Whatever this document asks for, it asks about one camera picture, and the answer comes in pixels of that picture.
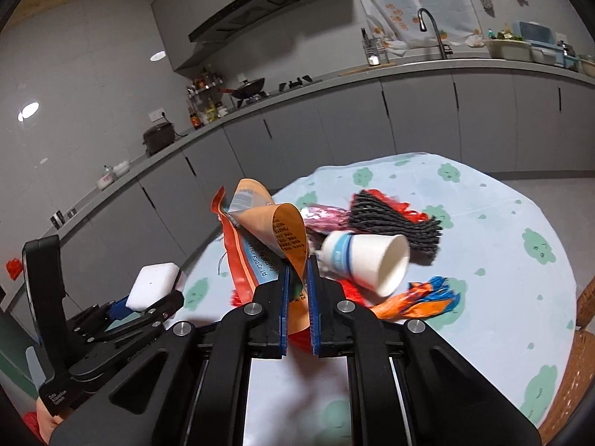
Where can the orange snack wrapper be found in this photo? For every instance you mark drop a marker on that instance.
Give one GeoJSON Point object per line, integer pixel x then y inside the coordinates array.
{"type": "Point", "coordinates": [260, 227]}

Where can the black range hood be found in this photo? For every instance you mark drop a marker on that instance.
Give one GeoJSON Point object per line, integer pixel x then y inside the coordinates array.
{"type": "Point", "coordinates": [246, 9]}

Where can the metal knife rack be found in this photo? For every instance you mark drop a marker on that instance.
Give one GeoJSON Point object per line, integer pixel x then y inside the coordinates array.
{"type": "Point", "coordinates": [374, 49]}

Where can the white paper cup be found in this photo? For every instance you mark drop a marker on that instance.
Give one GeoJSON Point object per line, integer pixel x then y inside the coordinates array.
{"type": "Point", "coordinates": [367, 260]}

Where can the dark rice cooker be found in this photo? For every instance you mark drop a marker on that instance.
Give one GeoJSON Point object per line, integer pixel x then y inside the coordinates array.
{"type": "Point", "coordinates": [159, 139]}

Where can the wooden cutting board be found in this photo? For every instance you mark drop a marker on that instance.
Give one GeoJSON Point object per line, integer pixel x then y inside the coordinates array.
{"type": "Point", "coordinates": [367, 69]}

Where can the dark knitted cloth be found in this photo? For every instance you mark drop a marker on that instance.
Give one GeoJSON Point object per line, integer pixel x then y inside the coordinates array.
{"type": "Point", "coordinates": [395, 225]}

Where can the pink plastic bag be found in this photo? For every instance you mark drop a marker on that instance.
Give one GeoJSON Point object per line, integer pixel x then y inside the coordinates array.
{"type": "Point", "coordinates": [325, 217]}

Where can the white plastic basin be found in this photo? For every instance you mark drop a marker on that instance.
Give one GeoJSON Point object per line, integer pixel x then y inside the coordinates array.
{"type": "Point", "coordinates": [507, 50]}

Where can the gas stove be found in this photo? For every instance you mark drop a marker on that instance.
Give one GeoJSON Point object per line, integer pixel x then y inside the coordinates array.
{"type": "Point", "coordinates": [300, 83]}

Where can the metal faucet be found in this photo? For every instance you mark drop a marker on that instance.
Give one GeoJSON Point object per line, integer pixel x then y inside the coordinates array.
{"type": "Point", "coordinates": [437, 28]}

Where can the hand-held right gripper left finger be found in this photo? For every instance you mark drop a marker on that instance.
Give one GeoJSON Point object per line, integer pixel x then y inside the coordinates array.
{"type": "Point", "coordinates": [283, 309]}

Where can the round ceiling light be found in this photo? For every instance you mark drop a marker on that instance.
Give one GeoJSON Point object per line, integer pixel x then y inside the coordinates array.
{"type": "Point", "coordinates": [158, 55]}

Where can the grey kitchen counter cabinets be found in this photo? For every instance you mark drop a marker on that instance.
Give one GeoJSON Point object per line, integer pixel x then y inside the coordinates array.
{"type": "Point", "coordinates": [353, 116]}

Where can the black wok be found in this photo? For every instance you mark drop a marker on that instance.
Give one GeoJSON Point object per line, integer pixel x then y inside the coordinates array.
{"type": "Point", "coordinates": [246, 87]}

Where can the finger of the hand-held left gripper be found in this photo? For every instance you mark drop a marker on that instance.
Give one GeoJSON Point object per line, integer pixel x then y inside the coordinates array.
{"type": "Point", "coordinates": [153, 318]}
{"type": "Point", "coordinates": [118, 309]}

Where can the orange and blue wrapper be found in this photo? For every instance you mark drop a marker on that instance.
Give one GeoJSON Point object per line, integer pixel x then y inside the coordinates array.
{"type": "Point", "coordinates": [418, 302]}

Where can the spice rack with bottles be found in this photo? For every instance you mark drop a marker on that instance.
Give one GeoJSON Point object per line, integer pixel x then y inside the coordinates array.
{"type": "Point", "coordinates": [204, 102]}

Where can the small white jar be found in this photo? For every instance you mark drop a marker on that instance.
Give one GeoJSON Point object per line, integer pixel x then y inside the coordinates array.
{"type": "Point", "coordinates": [106, 180]}

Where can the wall socket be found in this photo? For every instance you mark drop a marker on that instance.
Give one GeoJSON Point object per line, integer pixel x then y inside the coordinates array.
{"type": "Point", "coordinates": [157, 114]}

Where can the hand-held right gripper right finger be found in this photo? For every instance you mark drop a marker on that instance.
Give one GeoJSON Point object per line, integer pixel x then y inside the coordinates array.
{"type": "Point", "coordinates": [314, 309]}

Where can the round table with tablecloth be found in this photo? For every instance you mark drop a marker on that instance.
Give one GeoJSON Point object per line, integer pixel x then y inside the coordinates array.
{"type": "Point", "coordinates": [488, 223]}

